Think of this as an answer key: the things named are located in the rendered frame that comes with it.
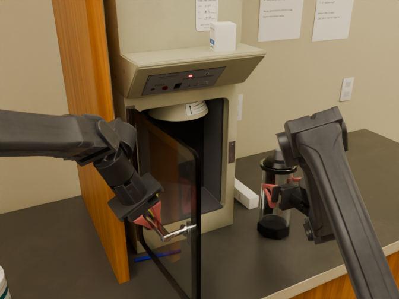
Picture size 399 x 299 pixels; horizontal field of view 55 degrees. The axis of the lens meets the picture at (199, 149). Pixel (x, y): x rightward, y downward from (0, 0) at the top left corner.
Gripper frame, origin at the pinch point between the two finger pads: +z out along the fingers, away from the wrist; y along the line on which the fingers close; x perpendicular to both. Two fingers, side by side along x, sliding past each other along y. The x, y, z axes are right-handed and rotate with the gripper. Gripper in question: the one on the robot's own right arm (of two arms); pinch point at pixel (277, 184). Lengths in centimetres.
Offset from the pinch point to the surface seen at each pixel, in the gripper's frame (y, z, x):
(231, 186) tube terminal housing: 11.2, 7.8, 2.0
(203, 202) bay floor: 17.8, 13.0, 8.6
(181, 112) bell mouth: 27.2, 8.2, -23.0
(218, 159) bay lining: 14.1, 11.0, -6.1
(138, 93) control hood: 41, 1, -31
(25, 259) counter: 71, 20, 18
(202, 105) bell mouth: 20.4, 9.8, -23.9
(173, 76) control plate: 34.1, -3.4, -34.9
